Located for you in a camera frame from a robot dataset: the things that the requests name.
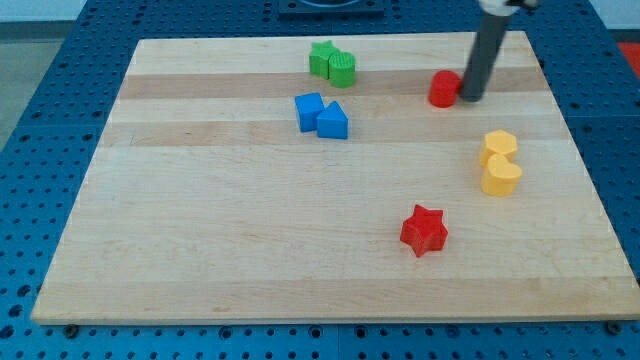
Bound white rod mount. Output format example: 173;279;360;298
479;0;540;16

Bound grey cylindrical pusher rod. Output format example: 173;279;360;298
459;13;510;102

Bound red cylinder block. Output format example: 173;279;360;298
428;70;461;108

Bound green star block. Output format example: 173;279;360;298
308;40;339;79

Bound red star block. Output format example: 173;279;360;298
400;204;448;258

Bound yellow hexagon block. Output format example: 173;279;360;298
478;129;518;167

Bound yellow heart block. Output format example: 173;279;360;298
481;154;523;197

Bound green cylinder block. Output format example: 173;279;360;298
329;52;356;88

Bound blue triangle block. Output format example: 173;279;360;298
316;101;349;139

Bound blue cube block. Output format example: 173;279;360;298
294;92;325;132

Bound wooden board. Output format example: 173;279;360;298
31;31;639;325

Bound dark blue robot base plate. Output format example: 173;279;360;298
277;0;385;19

